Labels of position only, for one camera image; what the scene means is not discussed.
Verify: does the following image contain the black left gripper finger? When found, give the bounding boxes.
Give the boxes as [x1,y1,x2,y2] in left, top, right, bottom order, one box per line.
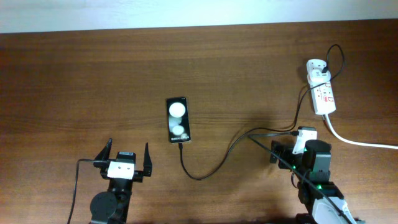
[93,138,113,168]
[143,142,152,177]

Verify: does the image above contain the black Galaxy flip phone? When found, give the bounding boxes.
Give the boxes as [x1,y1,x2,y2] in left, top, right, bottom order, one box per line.
[166,97,191,144]

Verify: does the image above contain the black charger cable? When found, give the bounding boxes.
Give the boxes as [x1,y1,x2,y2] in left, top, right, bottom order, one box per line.
[178,44,346,181]

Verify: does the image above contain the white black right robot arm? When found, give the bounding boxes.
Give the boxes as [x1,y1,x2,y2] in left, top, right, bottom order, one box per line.
[270,139,365,223]

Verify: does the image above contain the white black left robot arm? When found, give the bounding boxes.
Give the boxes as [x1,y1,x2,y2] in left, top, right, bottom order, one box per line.
[90,139,152,224]

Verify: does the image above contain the white USB charger adapter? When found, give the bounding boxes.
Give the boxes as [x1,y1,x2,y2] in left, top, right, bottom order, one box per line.
[306,59,331,85]

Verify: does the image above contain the white power strip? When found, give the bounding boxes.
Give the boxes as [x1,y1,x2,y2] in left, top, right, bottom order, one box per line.
[309,81,336,115]

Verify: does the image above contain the white power strip cord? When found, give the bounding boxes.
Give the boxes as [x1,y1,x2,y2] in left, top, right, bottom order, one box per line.
[323,113,398,150]

